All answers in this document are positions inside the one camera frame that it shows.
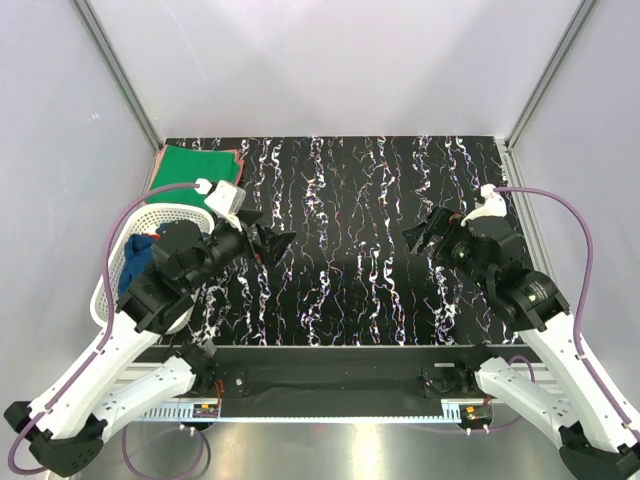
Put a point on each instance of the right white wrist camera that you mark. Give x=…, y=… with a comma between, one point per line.
x=494, y=205

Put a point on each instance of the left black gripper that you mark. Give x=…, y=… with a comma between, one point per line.
x=274, y=243

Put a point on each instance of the aluminium frame post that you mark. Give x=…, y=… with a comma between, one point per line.
x=96, y=32
x=568, y=39

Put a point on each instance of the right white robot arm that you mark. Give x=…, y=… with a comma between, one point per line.
x=590, y=436

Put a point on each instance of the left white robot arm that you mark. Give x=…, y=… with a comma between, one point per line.
x=67, y=425

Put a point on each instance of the right small electronics board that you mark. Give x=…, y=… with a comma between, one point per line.
x=477, y=413

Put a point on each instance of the folded pink t shirt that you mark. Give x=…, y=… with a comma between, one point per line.
x=239, y=162

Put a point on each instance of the white plastic laundry basket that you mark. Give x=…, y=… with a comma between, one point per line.
x=145, y=220

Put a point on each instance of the left aluminium frame post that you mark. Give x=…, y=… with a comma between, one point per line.
x=96, y=32

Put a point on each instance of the blue t shirt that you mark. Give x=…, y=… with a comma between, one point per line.
x=137, y=255

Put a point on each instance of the white slotted cable duct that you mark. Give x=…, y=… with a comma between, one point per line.
x=181, y=410

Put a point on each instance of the left small electronics board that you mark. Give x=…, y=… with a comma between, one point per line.
x=206, y=410

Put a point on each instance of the small electronics board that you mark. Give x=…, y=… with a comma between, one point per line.
x=477, y=413
x=206, y=410

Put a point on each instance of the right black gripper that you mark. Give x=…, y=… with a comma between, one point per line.
x=442, y=223

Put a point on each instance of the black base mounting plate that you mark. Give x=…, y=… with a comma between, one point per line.
x=247, y=372

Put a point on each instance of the right aluminium frame post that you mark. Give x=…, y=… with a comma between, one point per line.
x=568, y=39

